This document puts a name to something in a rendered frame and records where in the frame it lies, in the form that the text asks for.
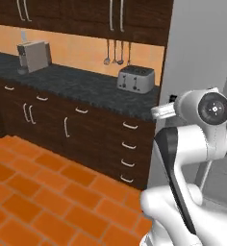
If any dark wood base cupboard door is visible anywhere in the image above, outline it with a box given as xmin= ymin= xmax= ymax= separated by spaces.
xmin=58 ymin=111 xmax=105 ymax=172
xmin=26 ymin=101 xmax=62 ymax=154
xmin=1 ymin=94 xmax=29 ymax=143

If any hanging metal ladle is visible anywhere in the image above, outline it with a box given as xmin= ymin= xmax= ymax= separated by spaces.
xmin=103 ymin=38 xmax=112 ymax=66

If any silver wall cupboard handle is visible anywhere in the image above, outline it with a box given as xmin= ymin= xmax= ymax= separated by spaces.
xmin=109 ymin=0 xmax=115 ymax=32
xmin=16 ymin=0 xmax=26 ymax=22
xmin=119 ymin=0 xmax=126 ymax=34
xmin=23 ymin=0 xmax=33 ymax=23

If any dark wood drawer front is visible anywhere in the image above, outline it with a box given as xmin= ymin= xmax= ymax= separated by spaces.
xmin=58 ymin=96 xmax=106 ymax=127
xmin=21 ymin=86 xmax=62 ymax=112
xmin=103 ymin=110 xmax=156 ymax=138
xmin=101 ymin=161 xmax=151 ymax=191
xmin=103 ymin=126 xmax=155 ymax=156
xmin=0 ymin=78 xmax=24 ymax=101
xmin=102 ymin=143 xmax=153 ymax=173

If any hanging metal fork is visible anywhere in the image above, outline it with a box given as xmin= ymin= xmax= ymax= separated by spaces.
xmin=126 ymin=41 xmax=133 ymax=67

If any dark wood wall cupboard door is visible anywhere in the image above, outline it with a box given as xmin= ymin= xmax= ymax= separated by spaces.
xmin=22 ymin=0 xmax=72 ymax=35
xmin=0 ymin=0 xmax=25 ymax=29
xmin=114 ymin=0 xmax=175 ymax=47
xmin=68 ymin=0 xmax=117 ymax=40

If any silver base cupboard handle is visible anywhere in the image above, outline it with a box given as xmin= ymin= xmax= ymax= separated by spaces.
xmin=63 ymin=116 xmax=71 ymax=139
xmin=22 ymin=102 xmax=30 ymax=124
xmin=28 ymin=104 xmax=37 ymax=126

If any hanging metal spoon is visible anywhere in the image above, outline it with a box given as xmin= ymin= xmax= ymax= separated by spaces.
xmin=117 ymin=40 xmax=125 ymax=66

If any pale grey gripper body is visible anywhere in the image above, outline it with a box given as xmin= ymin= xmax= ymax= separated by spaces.
xmin=150 ymin=103 xmax=178 ymax=121

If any grey coffee machine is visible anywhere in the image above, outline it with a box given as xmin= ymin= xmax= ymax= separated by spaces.
xmin=16 ymin=31 xmax=53 ymax=76

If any hanging metal spatula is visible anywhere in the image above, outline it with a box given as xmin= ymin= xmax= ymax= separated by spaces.
xmin=112 ymin=39 xmax=118 ymax=64

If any grey fridge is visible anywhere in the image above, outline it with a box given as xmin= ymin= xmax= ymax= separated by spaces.
xmin=146 ymin=0 xmax=227 ymax=208

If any silver toaster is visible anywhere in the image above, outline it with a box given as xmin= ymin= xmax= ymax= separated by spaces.
xmin=115 ymin=64 xmax=156 ymax=95

